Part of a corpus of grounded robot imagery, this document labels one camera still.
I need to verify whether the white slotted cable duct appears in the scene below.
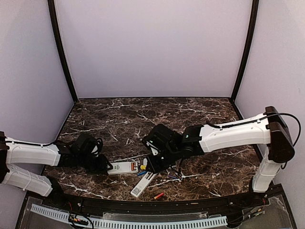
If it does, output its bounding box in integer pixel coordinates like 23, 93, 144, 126
30, 204, 228, 229

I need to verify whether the black frame post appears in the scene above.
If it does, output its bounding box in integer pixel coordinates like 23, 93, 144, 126
47, 0, 78, 103
230, 0, 259, 103

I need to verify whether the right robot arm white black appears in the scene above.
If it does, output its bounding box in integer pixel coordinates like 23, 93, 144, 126
142, 106, 296, 207

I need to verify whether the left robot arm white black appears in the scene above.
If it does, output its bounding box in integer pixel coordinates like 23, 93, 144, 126
0, 132, 113, 208

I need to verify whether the red orange battery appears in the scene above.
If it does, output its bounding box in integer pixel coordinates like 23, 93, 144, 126
154, 192, 164, 199

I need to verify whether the white remote with label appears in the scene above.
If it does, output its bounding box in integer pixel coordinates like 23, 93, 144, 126
131, 172, 157, 198

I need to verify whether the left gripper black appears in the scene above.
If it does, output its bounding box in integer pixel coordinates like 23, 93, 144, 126
77, 153, 113, 174

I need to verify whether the blue battery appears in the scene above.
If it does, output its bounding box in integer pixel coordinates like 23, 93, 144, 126
137, 171, 147, 176

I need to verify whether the white remote with buttons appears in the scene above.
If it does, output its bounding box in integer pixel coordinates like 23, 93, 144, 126
108, 162, 139, 175

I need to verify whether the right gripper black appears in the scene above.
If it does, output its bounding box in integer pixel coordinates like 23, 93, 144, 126
145, 146, 180, 174

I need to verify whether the black front rail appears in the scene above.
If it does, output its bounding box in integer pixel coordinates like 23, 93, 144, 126
43, 193, 269, 216

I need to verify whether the left black frame post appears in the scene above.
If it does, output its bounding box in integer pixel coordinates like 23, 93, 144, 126
47, 0, 78, 103

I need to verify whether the right black frame post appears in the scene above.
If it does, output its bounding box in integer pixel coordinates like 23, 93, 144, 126
230, 0, 259, 103

